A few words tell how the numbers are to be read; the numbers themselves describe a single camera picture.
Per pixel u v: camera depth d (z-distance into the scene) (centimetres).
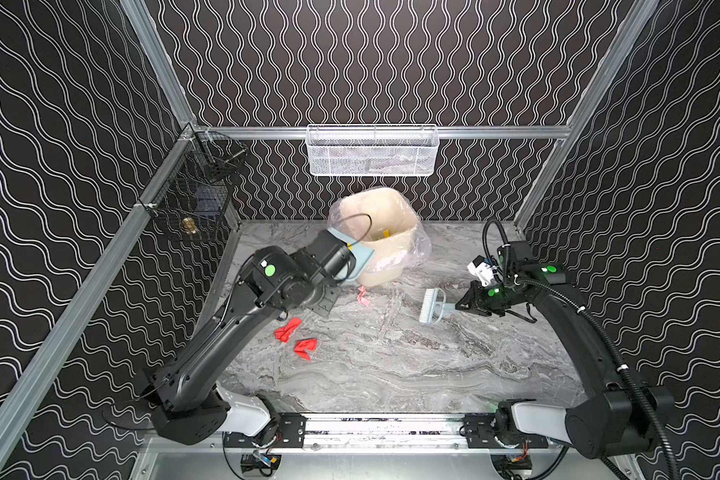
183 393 37
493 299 65
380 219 103
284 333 90
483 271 73
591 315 84
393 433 76
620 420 39
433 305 85
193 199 92
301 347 88
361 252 71
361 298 98
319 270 44
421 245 86
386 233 104
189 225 82
